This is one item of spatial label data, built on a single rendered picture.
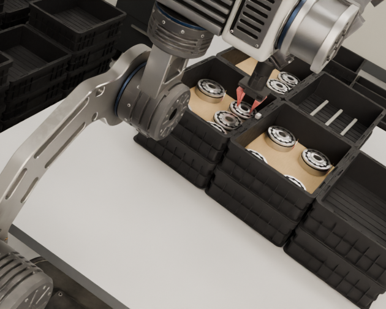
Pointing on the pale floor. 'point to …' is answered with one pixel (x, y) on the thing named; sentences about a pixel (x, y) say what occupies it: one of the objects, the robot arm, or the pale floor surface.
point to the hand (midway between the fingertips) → (244, 107)
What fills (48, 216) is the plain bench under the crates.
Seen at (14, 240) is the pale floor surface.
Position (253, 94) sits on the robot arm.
